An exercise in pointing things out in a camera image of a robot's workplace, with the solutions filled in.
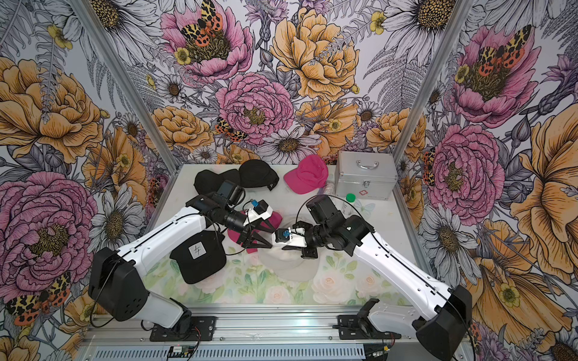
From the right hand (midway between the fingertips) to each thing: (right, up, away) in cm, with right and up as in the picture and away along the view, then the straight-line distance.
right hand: (288, 247), depth 70 cm
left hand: (-6, +1, +2) cm, 7 cm away
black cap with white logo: (-33, -8, +17) cm, 38 cm away
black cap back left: (-40, +21, +39) cm, 60 cm away
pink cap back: (+10, +25, +44) cm, 51 cm away
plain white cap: (-1, -11, +17) cm, 20 cm away
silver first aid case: (+33, +24, +30) cm, 51 cm away
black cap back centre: (-17, +25, +43) cm, 53 cm away
